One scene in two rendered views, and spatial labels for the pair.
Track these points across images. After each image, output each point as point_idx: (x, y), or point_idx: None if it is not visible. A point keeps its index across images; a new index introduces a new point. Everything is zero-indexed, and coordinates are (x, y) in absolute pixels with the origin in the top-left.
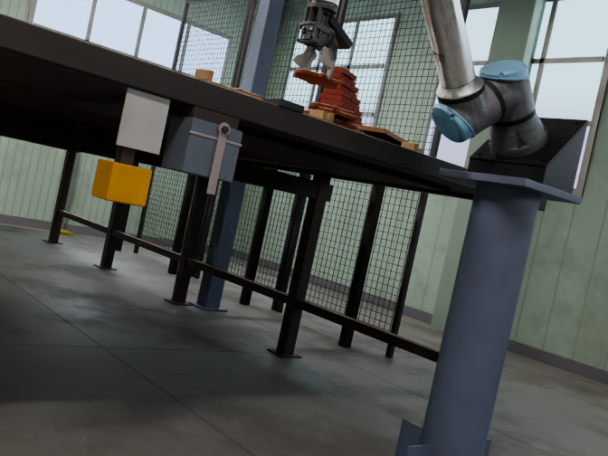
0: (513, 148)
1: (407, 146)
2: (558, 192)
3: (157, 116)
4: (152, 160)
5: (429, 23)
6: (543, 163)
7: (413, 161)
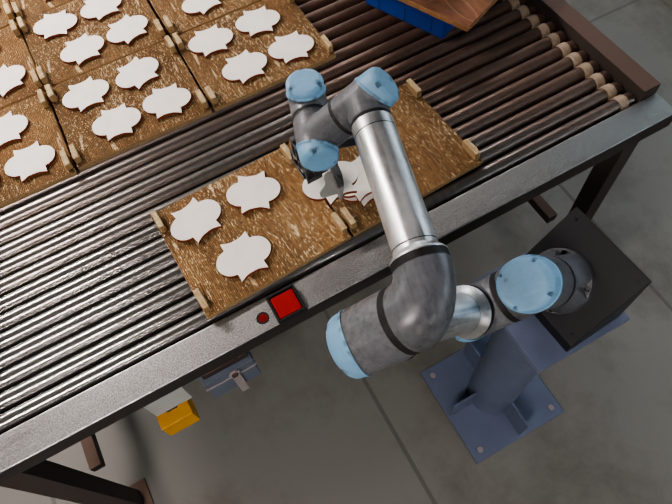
0: None
1: (468, 150)
2: (590, 342)
3: (175, 393)
4: None
5: None
6: (570, 340)
7: (454, 236)
